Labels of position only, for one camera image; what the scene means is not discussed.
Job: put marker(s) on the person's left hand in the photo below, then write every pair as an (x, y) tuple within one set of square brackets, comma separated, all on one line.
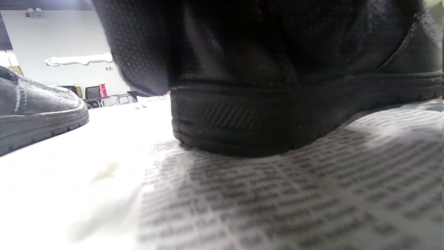
[(142, 45)]

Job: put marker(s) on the black leather shoe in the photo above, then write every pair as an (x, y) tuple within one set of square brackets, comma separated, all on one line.
[(41, 114), (260, 118)]

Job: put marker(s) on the newspaper sheet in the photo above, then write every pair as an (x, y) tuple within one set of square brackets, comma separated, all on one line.
[(277, 201)]

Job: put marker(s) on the white wall-mounted object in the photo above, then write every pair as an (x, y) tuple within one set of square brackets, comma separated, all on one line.
[(79, 59)]

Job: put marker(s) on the white wall emergency light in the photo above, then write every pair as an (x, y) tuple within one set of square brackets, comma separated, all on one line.
[(34, 13)]

